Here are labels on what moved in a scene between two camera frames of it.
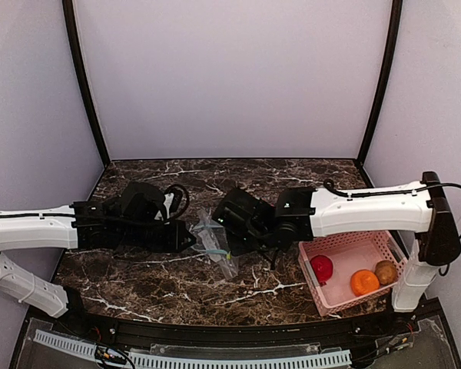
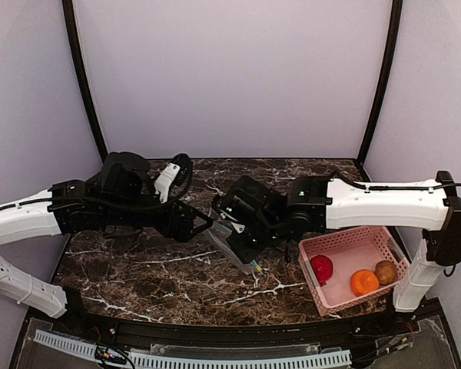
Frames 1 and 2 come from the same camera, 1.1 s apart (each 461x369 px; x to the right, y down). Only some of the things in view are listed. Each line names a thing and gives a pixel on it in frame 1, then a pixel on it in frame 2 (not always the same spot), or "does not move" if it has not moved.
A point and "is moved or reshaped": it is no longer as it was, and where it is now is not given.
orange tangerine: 363,281 does not move
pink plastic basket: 349,254 does not move
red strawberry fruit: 323,267 does not move
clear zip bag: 211,241 is moved or reshaped
